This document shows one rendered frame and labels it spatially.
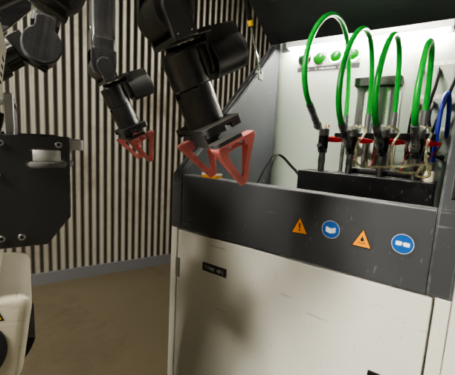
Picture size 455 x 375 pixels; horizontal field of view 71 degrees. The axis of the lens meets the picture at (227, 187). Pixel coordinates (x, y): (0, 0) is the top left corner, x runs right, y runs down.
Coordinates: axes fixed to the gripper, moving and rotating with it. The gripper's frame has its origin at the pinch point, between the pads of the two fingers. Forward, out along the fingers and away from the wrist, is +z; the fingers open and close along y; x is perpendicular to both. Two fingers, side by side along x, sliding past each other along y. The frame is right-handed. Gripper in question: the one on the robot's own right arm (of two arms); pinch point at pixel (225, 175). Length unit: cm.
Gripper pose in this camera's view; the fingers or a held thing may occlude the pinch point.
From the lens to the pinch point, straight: 52.7
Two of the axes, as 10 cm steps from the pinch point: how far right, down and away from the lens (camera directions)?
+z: 3.4, 8.7, 3.7
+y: -5.3, -1.5, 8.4
